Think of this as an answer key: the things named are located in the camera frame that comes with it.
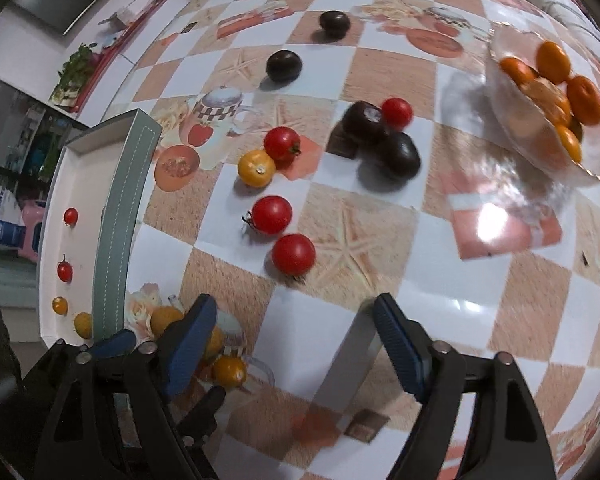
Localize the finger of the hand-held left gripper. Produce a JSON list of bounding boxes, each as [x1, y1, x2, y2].
[[177, 385, 227, 453], [90, 330, 137, 361]]

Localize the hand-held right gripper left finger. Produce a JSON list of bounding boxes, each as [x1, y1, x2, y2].
[[22, 294, 218, 480]]

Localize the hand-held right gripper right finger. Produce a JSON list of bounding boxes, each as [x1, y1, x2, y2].
[[372, 293, 558, 480]]

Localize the white tray with grey rim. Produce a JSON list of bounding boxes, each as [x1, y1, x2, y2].
[[39, 108, 163, 348]]

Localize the checkered printed tablecloth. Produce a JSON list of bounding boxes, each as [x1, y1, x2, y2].
[[105, 0, 600, 480]]

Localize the blue and white box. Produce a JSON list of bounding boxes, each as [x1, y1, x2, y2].
[[0, 175, 26, 251]]

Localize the pink plastic stool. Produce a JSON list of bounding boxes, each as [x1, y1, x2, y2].
[[21, 199, 48, 263]]

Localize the dark purple tomato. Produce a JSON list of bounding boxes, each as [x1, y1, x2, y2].
[[341, 101, 392, 143], [266, 50, 303, 83], [372, 131, 422, 181], [318, 10, 351, 38]]

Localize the black glass cabinet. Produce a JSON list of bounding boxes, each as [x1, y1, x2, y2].
[[0, 70, 88, 186]]

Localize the clear glass bowl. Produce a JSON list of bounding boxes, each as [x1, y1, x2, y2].
[[486, 22, 600, 181]]

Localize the small orange mandarin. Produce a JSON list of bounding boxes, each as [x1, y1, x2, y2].
[[554, 124, 582, 163], [536, 41, 572, 85], [566, 75, 600, 127], [520, 77, 572, 126], [499, 57, 538, 86]]

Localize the green potted plant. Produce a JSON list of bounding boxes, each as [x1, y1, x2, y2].
[[50, 44, 101, 106]]

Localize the small white ornament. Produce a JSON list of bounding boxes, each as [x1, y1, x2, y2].
[[97, 5, 141, 28]]

